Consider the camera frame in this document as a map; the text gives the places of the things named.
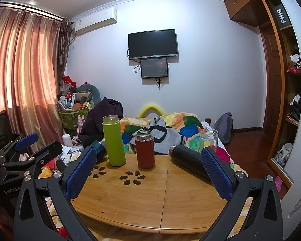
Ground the black thermos cup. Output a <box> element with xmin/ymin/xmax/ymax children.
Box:
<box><xmin>169</xmin><ymin>144</ymin><xmax>212</xmax><ymax>181</ymax></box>

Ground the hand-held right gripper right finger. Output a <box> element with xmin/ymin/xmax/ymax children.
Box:
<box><xmin>200</xmin><ymin>146</ymin><xmax>284</xmax><ymax>241</ymax></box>

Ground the clear glass cup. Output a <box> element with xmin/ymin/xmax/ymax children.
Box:
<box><xmin>199</xmin><ymin>129</ymin><xmax>219</xmax><ymax>154</ymax></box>

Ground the black sign board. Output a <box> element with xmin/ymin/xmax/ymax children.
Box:
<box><xmin>273</xmin><ymin>2</ymin><xmax>292</xmax><ymax>29</ymax></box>

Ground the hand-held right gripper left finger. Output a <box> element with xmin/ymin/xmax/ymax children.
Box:
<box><xmin>13</xmin><ymin>146</ymin><xmax>98</xmax><ymax>241</ymax></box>

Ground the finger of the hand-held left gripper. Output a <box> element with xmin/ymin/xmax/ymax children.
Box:
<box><xmin>0</xmin><ymin>133</ymin><xmax>39</xmax><ymax>163</ymax></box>
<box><xmin>0</xmin><ymin>141</ymin><xmax>63</xmax><ymax>179</ymax></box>

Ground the pink bunny toy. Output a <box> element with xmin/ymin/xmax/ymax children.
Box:
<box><xmin>77</xmin><ymin>115</ymin><xmax>87</xmax><ymax>134</ymax></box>

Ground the yellow foam tube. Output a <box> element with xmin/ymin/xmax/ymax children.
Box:
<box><xmin>138</xmin><ymin>103</ymin><xmax>166</xmax><ymax>118</ymax></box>

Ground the grey plush toy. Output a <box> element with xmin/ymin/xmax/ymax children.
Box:
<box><xmin>76</xmin><ymin>83</ymin><xmax>101</xmax><ymax>105</ymax></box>

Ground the orange snack packet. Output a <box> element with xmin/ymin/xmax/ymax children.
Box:
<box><xmin>39</xmin><ymin>165</ymin><xmax>54</xmax><ymax>179</ymax></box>

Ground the green basket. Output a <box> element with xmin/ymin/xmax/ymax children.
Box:
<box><xmin>59</xmin><ymin>109</ymin><xmax>89</xmax><ymax>136</ymax></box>

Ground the black wall television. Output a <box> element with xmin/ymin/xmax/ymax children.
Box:
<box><xmin>128</xmin><ymin>29</ymin><xmax>179</xmax><ymax>60</ymax></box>

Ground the wooden wardrobe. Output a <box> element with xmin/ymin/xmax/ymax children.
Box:
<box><xmin>224</xmin><ymin>0</ymin><xmax>301</xmax><ymax>189</ymax></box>

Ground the dark purple jacket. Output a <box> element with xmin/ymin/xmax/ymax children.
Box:
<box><xmin>78</xmin><ymin>97</ymin><xmax>124</xmax><ymax>149</ymax></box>

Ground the dark teal cup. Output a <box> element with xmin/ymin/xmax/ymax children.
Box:
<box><xmin>90</xmin><ymin>141</ymin><xmax>107</xmax><ymax>161</ymax></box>

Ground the white air conditioner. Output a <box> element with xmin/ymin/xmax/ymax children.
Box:
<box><xmin>75</xmin><ymin>7</ymin><xmax>117</xmax><ymax>36</ymax></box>

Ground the pink curtain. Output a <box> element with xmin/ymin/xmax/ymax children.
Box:
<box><xmin>0</xmin><ymin>4</ymin><xmax>73</xmax><ymax>142</ymax></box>

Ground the green bottle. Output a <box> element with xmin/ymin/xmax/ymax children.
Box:
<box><xmin>102</xmin><ymin>115</ymin><xmax>126</xmax><ymax>167</ymax></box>

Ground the colourful patchwork blanket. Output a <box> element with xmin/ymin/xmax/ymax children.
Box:
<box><xmin>120</xmin><ymin>113</ymin><xmax>241</xmax><ymax>177</ymax></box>

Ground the small black wall monitor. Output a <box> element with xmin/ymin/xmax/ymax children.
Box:
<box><xmin>141</xmin><ymin>58</ymin><xmax>169</xmax><ymax>79</ymax></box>

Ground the black office chair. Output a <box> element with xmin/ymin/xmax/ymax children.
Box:
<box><xmin>0</xmin><ymin>112</ymin><xmax>24</xmax><ymax>157</ymax></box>

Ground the grey and black patterned cloth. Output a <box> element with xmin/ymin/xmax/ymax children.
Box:
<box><xmin>130</xmin><ymin>117</ymin><xmax>186</xmax><ymax>155</ymax></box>

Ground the white bag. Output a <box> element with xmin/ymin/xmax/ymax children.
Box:
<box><xmin>276</xmin><ymin>143</ymin><xmax>294</xmax><ymax>163</ymax></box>

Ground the red cup with steel rim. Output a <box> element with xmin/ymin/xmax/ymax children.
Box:
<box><xmin>135</xmin><ymin>130</ymin><xmax>155</xmax><ymax>169</ymax></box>

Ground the grey backpack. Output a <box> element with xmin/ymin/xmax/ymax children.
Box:
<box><xmin>214</xmin><ymin>112</ymin><xmax>233</xmax><ymax>145</ymax></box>

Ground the red bag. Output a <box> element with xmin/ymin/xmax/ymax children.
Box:
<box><xmin>62</xmin><ymin>75</ymin><xmax>77</xmax><ymax>87</ymax></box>

